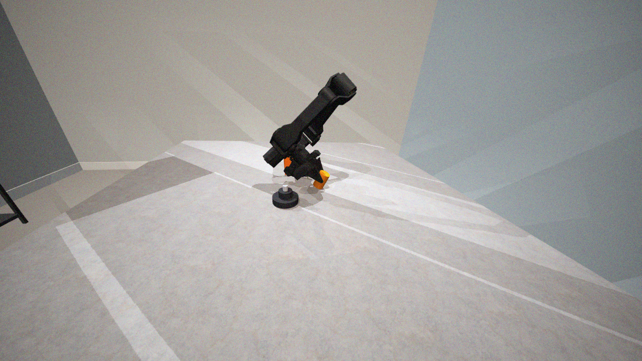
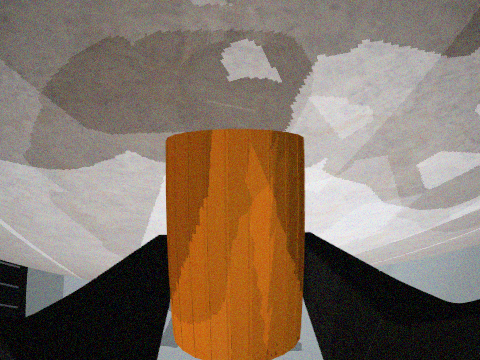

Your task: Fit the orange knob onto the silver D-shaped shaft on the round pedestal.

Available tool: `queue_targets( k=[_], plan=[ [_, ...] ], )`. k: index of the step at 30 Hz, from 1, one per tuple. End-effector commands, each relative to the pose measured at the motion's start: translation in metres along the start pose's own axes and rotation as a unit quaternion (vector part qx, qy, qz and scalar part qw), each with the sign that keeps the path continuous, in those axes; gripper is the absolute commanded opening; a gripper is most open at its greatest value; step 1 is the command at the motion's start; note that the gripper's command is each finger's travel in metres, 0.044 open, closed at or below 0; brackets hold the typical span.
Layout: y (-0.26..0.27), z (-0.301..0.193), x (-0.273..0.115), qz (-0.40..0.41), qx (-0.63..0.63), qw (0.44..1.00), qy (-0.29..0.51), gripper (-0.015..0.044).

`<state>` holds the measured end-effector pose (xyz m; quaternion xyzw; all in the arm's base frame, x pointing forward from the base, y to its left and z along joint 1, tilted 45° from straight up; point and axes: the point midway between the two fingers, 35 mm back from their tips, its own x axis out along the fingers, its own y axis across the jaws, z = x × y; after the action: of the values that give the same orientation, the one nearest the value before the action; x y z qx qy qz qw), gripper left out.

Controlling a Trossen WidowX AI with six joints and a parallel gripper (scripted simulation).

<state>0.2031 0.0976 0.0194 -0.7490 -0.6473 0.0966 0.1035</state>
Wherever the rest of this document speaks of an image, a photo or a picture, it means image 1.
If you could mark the orange knob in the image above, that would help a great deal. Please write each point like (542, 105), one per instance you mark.
(325, 175)

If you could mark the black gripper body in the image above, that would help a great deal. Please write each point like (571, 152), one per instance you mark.
(304, 159)

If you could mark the dark grey round pedestal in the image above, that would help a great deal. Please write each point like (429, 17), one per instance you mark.
(285, 198)

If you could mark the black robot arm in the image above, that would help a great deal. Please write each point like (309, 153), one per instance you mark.
(338, 91)

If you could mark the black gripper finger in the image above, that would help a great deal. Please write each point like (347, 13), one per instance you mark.
(314, 174)
(318, 164)

